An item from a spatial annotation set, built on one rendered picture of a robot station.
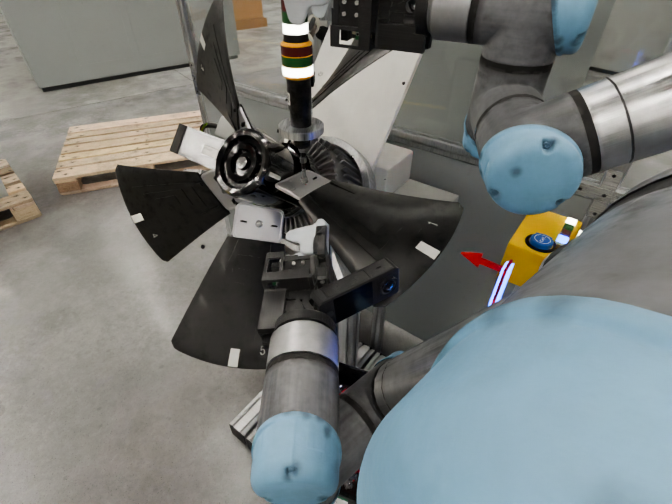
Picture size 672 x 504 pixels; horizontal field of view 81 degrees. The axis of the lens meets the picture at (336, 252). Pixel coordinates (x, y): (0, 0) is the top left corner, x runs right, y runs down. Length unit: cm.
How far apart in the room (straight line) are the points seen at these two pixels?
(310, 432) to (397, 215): 37
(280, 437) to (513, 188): 28
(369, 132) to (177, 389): 140
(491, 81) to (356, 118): 50
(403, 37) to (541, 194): 25
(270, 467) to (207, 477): 135
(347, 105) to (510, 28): 55
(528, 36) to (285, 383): 40
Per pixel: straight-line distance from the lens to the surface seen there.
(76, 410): 204
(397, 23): 53
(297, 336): 40
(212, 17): 91
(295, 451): 35
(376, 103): 93
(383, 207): 63
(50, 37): 598
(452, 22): 48
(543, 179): 37
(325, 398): 37
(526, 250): 80
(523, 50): 48
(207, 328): 74
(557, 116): 39
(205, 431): 177
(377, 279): 47
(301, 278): 46
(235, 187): 70
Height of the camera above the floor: 153
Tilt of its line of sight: 40 degrees down
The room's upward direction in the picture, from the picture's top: straight up
